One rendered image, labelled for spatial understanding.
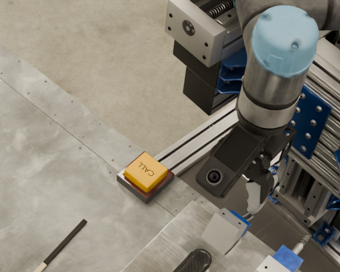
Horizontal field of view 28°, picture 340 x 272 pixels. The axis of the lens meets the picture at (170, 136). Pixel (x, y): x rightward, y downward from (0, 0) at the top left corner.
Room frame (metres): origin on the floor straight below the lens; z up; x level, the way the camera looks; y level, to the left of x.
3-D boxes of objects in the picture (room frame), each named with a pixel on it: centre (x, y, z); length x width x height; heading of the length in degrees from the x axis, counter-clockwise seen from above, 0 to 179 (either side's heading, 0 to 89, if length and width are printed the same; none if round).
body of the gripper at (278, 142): (0.60, -0.13, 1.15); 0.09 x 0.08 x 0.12; 145
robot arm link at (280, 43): (0.60, -0.12, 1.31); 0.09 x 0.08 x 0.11; 12
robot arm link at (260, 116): (0.59, -0.12, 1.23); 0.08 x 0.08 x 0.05
